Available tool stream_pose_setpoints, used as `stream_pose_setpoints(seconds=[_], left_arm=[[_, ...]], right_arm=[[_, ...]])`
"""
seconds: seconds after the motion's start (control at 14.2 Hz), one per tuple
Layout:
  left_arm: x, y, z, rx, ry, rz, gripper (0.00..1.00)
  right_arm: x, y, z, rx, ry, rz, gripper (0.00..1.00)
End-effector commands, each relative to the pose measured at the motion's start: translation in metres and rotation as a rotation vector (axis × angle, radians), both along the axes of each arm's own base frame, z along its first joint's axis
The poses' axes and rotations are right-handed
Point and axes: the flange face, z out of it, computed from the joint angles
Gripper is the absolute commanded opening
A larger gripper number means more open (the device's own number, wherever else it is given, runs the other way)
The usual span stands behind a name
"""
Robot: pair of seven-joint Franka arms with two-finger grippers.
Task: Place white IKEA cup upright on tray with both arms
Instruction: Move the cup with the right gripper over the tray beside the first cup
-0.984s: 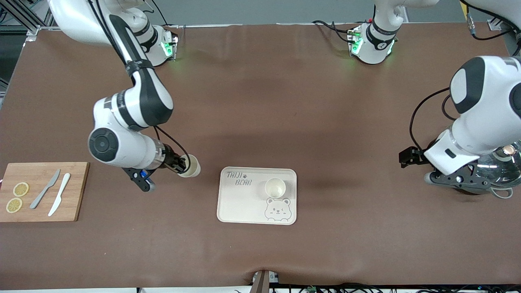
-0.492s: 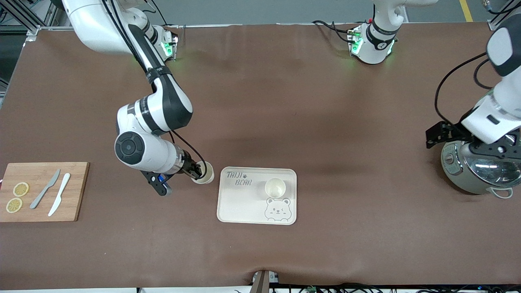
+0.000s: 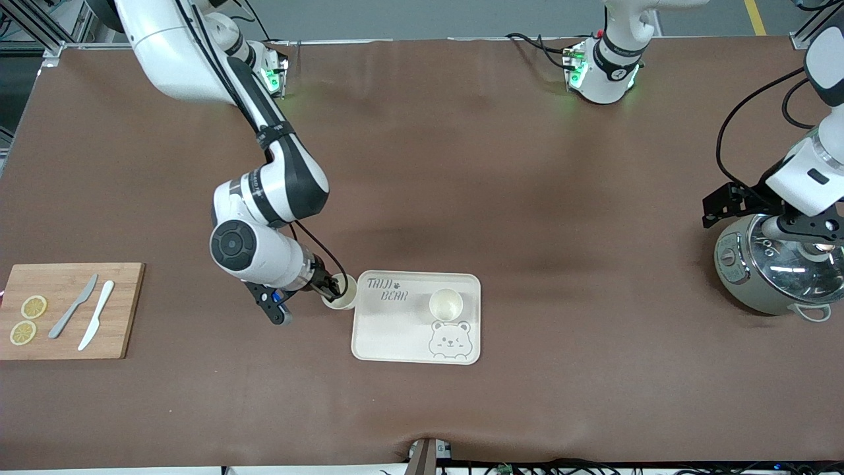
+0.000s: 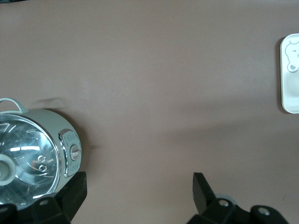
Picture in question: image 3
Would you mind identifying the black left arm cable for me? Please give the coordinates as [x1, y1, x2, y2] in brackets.
[715, 66, 822, 199]

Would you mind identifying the brown table cover mat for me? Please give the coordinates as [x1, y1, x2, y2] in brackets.
[0, 36, 844, 470]

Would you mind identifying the black base power cable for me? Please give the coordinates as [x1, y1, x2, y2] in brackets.
[506, 33, 569, 70]
[245, 0, 278, 44]

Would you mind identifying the bamboo cutting board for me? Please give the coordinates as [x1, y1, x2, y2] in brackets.
[0, 262, 146, 361]

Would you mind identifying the grey plastic knife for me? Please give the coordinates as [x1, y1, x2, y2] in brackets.
[47, 273, 99, 340]

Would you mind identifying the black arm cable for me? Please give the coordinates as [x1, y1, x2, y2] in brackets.
[290, 221, 349, 298]
[715, 66, 822, 199]

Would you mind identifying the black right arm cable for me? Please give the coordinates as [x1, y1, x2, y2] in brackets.
[290, 221, 349, 298]

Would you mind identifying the glass pot lid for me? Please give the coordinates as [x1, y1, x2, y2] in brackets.
[747, 221, 844, 305]

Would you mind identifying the cream bear print tray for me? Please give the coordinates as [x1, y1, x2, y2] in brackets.
[351, 270, 482, 365]

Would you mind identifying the white plastic knife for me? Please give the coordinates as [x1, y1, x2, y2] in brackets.
[77, 280, 115, 352]

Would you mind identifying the grey-green cooking pot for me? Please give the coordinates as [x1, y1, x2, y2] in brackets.
[714, 214, 833, 323]

